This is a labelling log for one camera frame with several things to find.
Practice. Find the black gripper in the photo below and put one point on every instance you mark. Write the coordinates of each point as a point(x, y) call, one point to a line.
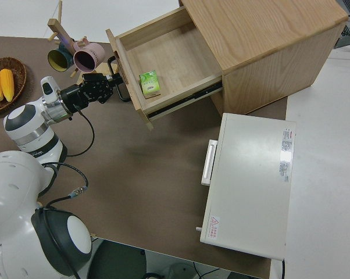
point(95, 88)

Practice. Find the wooden drawer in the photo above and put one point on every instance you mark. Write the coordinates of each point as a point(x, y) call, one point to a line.
point(175, 58)

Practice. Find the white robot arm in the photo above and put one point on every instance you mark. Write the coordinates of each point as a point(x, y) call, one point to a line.
point(29, 130)

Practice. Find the pink mug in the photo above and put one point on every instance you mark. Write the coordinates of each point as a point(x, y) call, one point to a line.
point(96, 53)

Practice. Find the small green carton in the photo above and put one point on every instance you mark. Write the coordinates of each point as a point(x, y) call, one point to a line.
point(150, 84)

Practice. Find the dark blue mug yellow inside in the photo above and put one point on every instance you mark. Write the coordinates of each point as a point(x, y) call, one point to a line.
point(57, 59)

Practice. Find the bamboo mug tree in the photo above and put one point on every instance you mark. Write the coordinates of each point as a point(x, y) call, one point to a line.
point(54, 25)

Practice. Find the brown table mat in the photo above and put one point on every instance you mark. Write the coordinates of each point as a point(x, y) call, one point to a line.
point(163, 160)

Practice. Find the brown wicker basket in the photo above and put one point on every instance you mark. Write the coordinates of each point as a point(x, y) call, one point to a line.
point(18, 75)

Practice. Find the wooden cabinet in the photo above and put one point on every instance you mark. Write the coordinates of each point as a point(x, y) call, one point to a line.
point(265, 35)

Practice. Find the white toaster oven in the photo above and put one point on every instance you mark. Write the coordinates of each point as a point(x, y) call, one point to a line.
point(250, 174)

